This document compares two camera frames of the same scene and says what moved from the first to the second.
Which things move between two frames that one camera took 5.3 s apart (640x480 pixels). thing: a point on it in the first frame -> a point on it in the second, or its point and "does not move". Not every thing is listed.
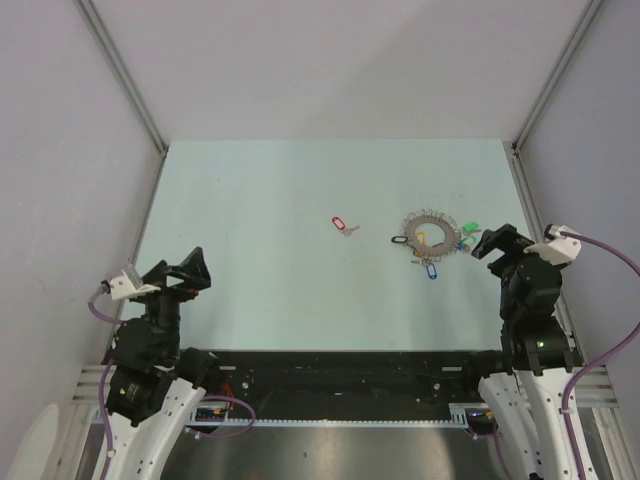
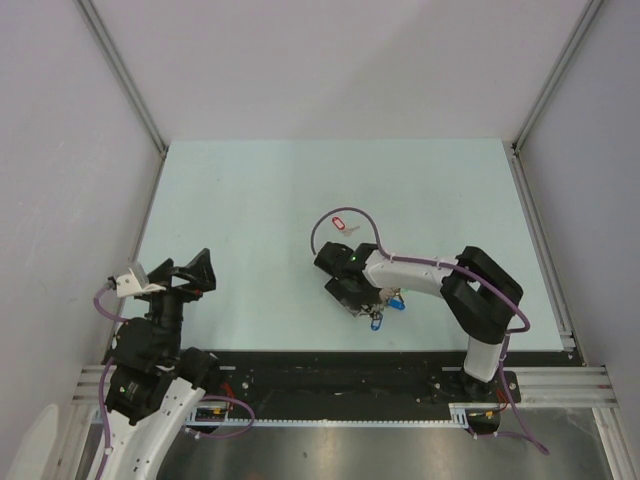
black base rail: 352,385 does not move
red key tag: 339,223 does not move
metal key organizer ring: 448,246 -> 384,295
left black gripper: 192,269 does not move
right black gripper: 505,239 -> 352,302
